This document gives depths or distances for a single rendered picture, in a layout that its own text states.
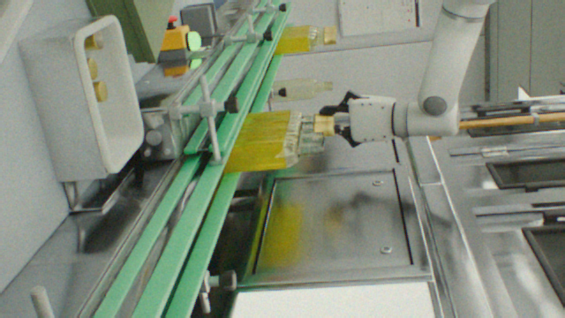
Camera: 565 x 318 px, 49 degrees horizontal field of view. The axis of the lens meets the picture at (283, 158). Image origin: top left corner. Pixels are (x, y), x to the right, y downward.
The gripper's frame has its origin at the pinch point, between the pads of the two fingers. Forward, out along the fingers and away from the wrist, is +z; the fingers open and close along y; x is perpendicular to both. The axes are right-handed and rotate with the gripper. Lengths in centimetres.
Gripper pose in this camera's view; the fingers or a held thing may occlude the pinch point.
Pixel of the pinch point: (329, 119)
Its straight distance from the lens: 142.4
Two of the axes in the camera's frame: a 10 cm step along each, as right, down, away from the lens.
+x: -3.5, 3.8, -8.6
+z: -9.3, -0.2, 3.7
